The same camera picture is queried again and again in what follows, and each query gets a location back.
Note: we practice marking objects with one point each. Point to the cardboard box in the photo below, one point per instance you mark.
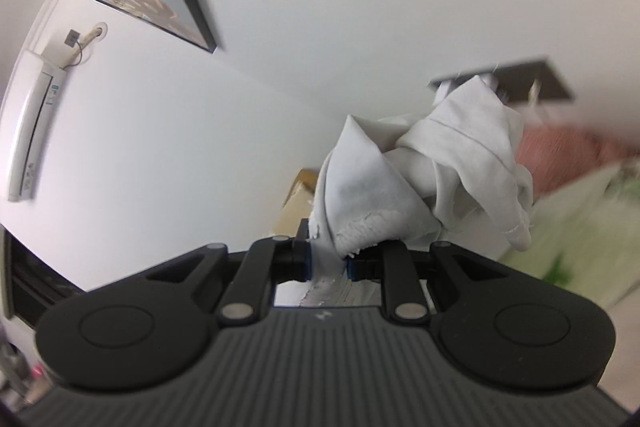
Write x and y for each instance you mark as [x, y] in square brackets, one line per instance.
[295, 202]

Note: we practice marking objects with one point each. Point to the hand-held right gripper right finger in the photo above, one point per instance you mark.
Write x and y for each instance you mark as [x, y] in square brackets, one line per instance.
[351, 271]

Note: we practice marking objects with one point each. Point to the dark ceiling lamp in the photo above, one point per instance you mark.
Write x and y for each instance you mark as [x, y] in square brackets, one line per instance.
[525, 79]

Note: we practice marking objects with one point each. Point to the white air conditioner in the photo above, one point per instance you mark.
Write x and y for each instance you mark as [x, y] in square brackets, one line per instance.
[27, 122]

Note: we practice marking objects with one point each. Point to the green fleece blanket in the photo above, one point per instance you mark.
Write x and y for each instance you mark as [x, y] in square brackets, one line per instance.
[585, 227]

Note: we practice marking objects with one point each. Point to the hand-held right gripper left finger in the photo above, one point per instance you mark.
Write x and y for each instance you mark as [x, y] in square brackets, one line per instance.
[308, 263]

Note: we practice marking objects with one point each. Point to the wall pipe outlet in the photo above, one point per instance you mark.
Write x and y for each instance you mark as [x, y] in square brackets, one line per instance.
[87, 36]

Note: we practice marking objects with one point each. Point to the white t-shirt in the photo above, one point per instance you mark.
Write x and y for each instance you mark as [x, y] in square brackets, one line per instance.
[450, 157]

